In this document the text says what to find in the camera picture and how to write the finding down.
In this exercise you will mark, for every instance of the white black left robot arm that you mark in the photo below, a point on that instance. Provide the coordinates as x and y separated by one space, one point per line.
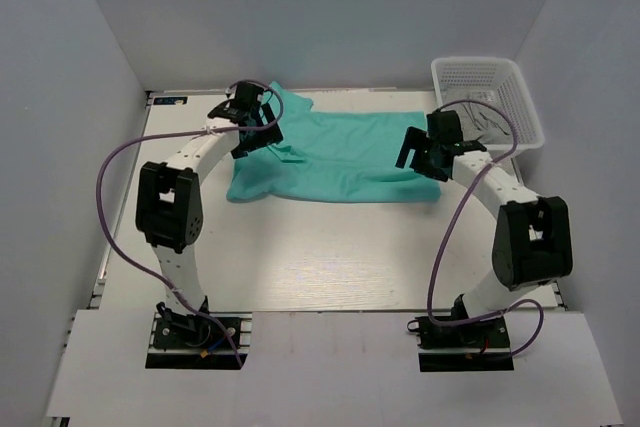
169 210

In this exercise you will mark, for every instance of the white plastic mesh basket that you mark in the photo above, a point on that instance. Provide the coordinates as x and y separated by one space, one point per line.
503 78

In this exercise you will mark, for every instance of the teal green t shirt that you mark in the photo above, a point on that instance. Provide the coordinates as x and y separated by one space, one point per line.
334 157

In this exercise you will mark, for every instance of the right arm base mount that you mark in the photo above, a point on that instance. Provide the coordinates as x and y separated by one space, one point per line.
479 347

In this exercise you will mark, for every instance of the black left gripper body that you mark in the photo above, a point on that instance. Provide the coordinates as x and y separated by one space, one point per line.
256 118

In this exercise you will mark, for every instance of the grey t shirt in basket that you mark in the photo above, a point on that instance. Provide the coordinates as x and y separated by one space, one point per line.
479 122

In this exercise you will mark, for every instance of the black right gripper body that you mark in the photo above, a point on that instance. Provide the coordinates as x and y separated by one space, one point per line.
440 171

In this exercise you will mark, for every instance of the blue label sticker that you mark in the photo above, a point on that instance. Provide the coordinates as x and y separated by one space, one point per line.
170 100

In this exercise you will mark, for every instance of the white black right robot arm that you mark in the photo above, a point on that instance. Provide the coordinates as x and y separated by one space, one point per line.
532 241

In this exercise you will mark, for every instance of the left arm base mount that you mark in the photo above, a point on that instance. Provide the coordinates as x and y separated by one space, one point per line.
175 346

